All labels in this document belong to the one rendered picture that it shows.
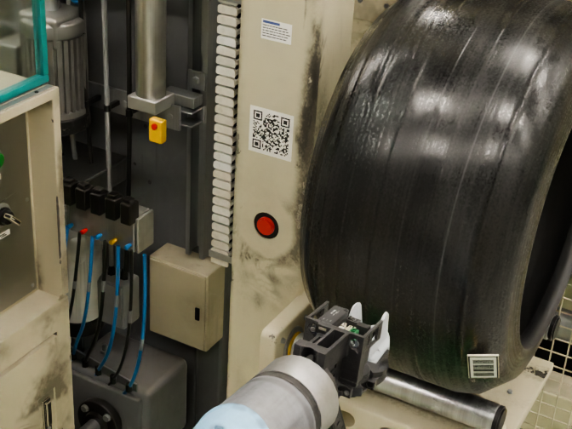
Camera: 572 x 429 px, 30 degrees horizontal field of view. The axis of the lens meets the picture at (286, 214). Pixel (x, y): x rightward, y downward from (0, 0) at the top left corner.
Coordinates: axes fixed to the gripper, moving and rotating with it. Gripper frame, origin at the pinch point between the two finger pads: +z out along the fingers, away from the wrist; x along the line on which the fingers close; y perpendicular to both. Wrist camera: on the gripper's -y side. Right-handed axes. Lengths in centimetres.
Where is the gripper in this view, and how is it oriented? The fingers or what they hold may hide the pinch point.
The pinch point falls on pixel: (376, 337)
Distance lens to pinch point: 130.1
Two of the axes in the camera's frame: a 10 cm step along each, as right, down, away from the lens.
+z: 4.7, -2.8, 8.3
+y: 1.2, -9.2, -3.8
